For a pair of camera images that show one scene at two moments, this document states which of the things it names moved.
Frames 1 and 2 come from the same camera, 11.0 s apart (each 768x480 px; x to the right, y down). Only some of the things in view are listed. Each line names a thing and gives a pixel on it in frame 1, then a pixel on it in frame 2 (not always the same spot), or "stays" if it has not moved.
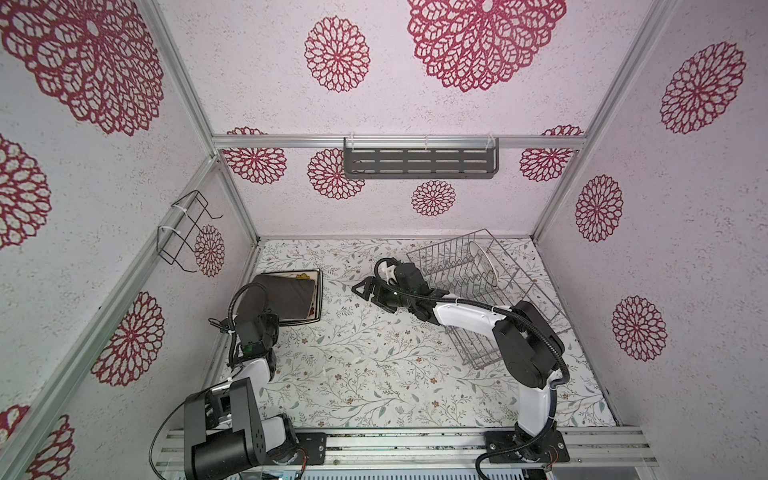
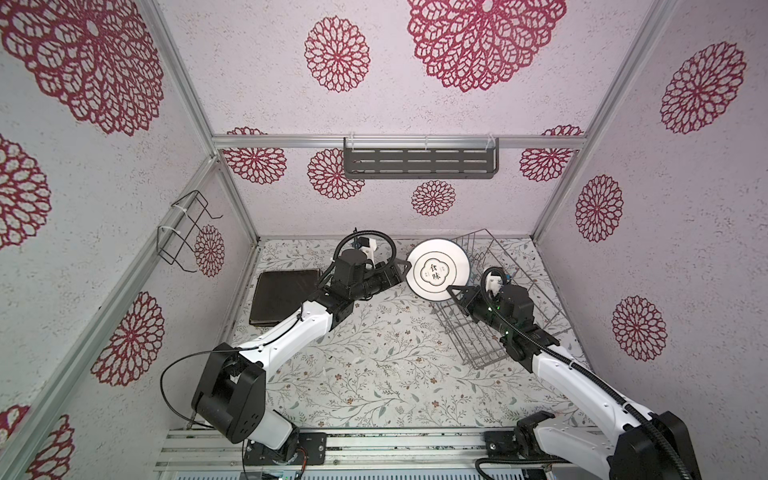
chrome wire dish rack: (476, 268) stays
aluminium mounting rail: (312, 448) stays
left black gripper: (271, 317) -> (393, 276)
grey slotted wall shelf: (421, 157) stays
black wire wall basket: (174, 245) stays
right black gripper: (379, 295) -> (468, 303)
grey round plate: (483, 263) -> (436, 265)
